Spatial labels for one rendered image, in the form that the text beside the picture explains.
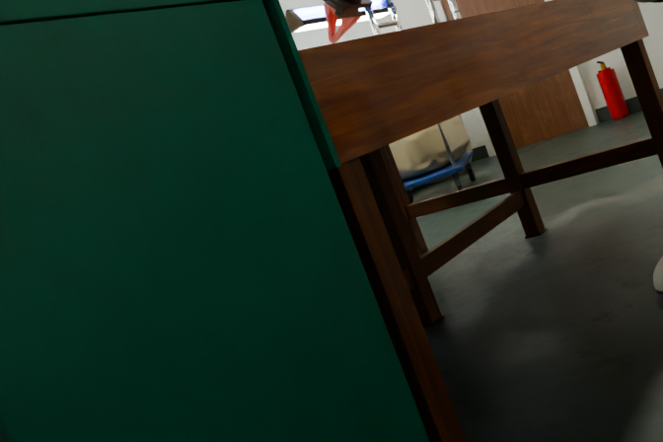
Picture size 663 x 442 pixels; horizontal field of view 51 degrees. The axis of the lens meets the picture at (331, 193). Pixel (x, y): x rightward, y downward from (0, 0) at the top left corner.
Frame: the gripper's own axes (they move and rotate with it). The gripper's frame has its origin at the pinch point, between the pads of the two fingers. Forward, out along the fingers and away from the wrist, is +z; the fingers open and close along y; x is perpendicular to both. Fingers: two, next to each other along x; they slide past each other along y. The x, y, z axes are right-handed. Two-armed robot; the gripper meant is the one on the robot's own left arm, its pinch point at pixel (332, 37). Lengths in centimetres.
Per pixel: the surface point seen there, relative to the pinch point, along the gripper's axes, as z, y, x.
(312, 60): -9.4, 31.9, 18.1
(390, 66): -6.9, 12.3, 20.9
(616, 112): 128, -459, -16
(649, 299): 34, -48, 78
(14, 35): -17, 79, 15
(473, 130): 217, -479, -123
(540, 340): 50, -30, 64
